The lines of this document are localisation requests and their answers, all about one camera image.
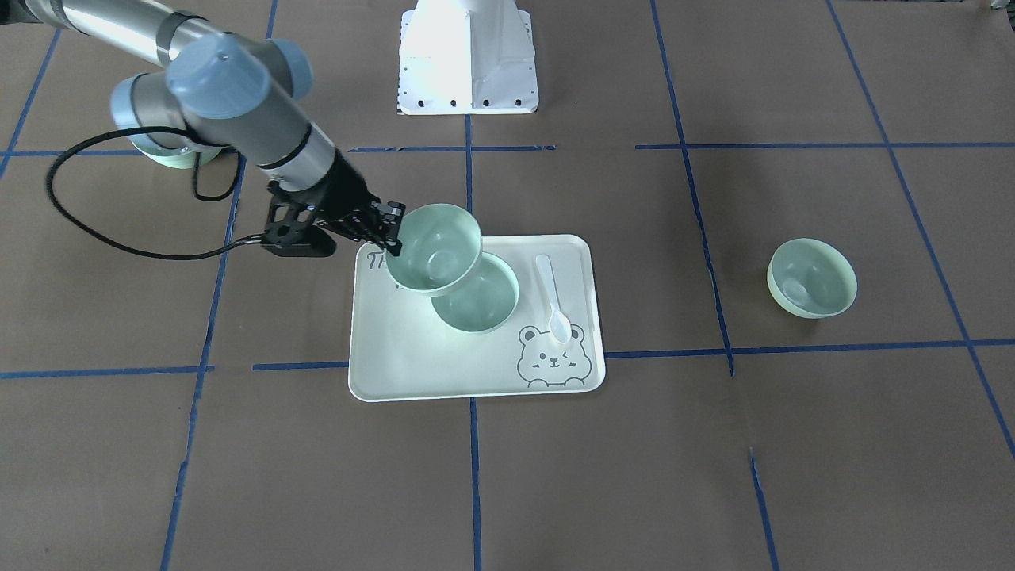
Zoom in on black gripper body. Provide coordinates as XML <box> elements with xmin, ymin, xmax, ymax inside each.
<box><xmin>300</xmin><ymin>151</ymin><xmax>390</xmax><ymax>243</ymax></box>

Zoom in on plain green bowl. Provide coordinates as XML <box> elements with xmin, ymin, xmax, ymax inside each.
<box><xmin>385</xmin><ymin>203</ymin><xmax>482</xmax><ymax>297</ymax></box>

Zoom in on green bowl with residue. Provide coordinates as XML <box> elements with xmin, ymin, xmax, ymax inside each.
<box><xmin>766</xmin><ymin>238</ymin><xmax>859</xmax><ymax>320</ymax></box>

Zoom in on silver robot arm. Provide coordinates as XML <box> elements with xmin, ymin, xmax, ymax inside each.
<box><xmin>2</xmin><ymin>1</ymin><xmax>405</xmax><ymax>257</ymax></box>

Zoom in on green bowl on tray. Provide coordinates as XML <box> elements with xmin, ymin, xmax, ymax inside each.
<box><xmin>431</xmin><ymin>252</ymin><xmax>521</xmax><ymax>334</ymax></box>

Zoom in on cream bear serving tray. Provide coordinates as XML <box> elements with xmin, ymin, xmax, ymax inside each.
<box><xmin>348</xmin><ymin>235</ymin><xmax>606</xmax><ymax>402</ymax></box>

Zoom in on green bowl with ice cubes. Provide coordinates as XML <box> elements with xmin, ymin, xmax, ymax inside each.
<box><xmin>128</xmin><ymin>134</ymin><xmax>224</xmax><ymax>170</ymax></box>

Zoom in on white plastic spoon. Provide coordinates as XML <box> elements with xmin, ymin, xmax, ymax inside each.
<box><xmin>535</xmin><ymin>254</ymin><xmax>572</xmax><ymax>344</ymax></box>

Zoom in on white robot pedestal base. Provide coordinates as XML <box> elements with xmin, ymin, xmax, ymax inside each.
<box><xmin>396</xmin><ymin>1</ymin><xmax>540</xmax><ymax>116</ymax></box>

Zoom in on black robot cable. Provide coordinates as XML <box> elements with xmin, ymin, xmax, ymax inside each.
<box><xmin>45</xmin><ymin>127</ymin><xmax>270</xmax><ymax>262</ymax></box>

